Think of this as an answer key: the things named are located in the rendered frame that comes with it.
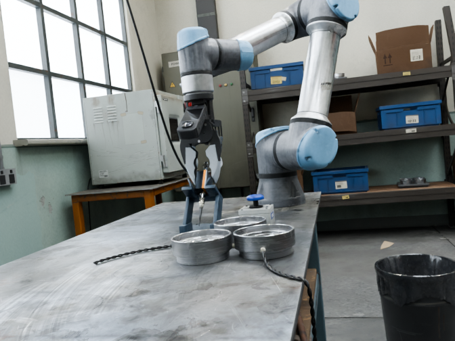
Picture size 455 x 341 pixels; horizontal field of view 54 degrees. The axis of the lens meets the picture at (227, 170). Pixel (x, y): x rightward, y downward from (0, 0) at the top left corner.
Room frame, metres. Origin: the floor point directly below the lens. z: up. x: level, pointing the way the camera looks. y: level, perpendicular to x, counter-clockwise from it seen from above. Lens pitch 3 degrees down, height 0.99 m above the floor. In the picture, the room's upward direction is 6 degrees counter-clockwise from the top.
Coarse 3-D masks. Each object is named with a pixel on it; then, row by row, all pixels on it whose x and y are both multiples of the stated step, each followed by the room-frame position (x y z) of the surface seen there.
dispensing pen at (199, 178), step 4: (204, 164) 1.07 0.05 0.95; (208, 164) 1.07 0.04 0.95; (204, 168) 1.07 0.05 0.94; (208, 168) 1.09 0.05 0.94; (200, 172) 1.04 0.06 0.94; (196, 176) 1.04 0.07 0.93; (200, 176) 1.04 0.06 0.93; (196, 180) 1.03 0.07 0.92; (200, 180) 1.03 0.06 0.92; (196, 184) 1.03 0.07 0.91; (200, 184) 1.02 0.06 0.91; (196, 188) 1.02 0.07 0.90; (200, 188) 1.02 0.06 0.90; (200, 192) 1.03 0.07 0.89; (204, 192) 1.03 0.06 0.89; (200, 196) 1.02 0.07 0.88; (204, 196) 1.02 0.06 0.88; (200, 200) 1.02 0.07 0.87; (200, 204) 1.01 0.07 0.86; (200, 208) 1.01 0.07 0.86; (200, 212) 1.00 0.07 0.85; (200, 216) 1.00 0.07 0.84
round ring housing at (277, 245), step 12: (240, 228) 0.80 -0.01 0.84; (252, 228) 0.81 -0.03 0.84; (264, 228) 0.81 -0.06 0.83; (276, 228) 0.80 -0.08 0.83; (288, 228) 0.78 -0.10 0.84; (240, 240) 0.73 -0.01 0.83; (252, 240) 0.72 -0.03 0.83; (264, 240) 0.71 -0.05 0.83; (276, 240) 0.71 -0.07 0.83; (288, 240) 0.73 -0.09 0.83; (240, 252) 0.75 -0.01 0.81; (252, 252) 0.72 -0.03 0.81; (276, 252) 0.72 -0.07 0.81; (288, 252) 0.73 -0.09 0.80
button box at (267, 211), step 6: (270, 204) 1.04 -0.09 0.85; (240, 210) 0.99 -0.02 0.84; (246, 210) 0.99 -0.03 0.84; (252, 210) 0.98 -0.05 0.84; (258, 210) 0.98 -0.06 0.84; (264, 210) 0.98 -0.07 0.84; (270, 210) 0.99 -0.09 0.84; (240, 216) 0.99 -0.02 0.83; (264, 216) 0.98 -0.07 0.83; (270, 216) 0.98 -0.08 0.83; (270, 222) 0.98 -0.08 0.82
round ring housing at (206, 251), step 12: (180, 240) 0.80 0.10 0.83; (192, 240) 0.79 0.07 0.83; (204, 240) 0.72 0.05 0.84; (216, 240) 0.73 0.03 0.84; (228, 240) 0.75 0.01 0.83; (180, 252) 0.73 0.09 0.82; (192, 252) 0.72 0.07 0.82; (204, 252) 0.72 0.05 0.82; (216, 252) 0.72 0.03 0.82; (228, 252) 0.76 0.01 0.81; (192, 264) 0.73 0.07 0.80; (204, 264) 0.72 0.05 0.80
